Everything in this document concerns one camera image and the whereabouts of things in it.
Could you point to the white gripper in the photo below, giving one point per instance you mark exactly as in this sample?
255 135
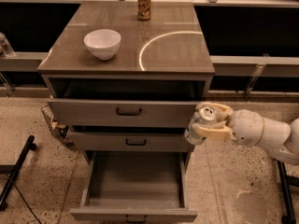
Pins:
248 126

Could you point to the green white 7up can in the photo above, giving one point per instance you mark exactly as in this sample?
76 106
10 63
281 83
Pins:
205 116

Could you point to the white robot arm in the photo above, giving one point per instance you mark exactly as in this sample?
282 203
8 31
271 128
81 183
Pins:
217 122

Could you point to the grey drawer cabinet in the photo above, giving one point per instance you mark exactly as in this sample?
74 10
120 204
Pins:
168 45

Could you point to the grey open bottom drawer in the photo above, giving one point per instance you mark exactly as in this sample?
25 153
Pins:
135 187

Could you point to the grey middle drawer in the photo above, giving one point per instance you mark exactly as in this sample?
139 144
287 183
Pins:
130 139

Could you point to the brown patterned drink can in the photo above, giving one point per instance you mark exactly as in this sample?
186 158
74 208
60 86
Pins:
144 9

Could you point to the grey top drawer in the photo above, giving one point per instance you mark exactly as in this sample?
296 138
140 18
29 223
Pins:
117 113

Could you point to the black right stand leg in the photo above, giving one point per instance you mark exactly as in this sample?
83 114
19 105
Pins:
286 181

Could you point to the black stand leg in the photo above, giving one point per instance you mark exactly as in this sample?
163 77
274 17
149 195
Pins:
286 181
13 170

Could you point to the white ceramic bowl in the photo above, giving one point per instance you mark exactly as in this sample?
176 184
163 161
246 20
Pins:
103 43

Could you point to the black left stand leg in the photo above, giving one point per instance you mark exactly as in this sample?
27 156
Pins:
13 170

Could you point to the clear plastic bottle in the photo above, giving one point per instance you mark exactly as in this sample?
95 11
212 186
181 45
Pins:
5 46

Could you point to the wire mesh basket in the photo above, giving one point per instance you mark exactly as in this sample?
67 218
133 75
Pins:
57 130

